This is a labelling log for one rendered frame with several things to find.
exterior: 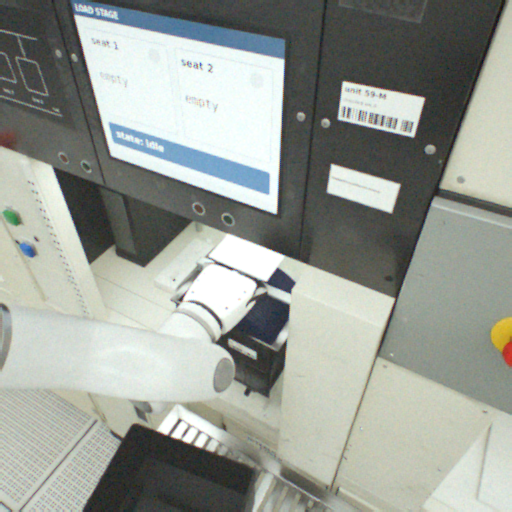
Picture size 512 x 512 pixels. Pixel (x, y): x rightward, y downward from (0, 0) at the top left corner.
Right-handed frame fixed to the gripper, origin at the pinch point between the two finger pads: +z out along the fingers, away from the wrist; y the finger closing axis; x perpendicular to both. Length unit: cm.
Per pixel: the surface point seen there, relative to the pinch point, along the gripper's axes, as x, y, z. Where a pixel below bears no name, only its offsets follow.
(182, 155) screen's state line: 26.4, -4.4, -10.0
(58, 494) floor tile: -125, -62, -37
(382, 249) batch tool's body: 22.5, 23.7, -9.8
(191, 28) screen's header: 42.5, -1.1, -10.0
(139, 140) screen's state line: 26.5, -11.7, -10.1
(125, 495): -48, -11, -35
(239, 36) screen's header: 42.7, 4.7, -10.0
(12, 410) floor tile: -126, -105, -23
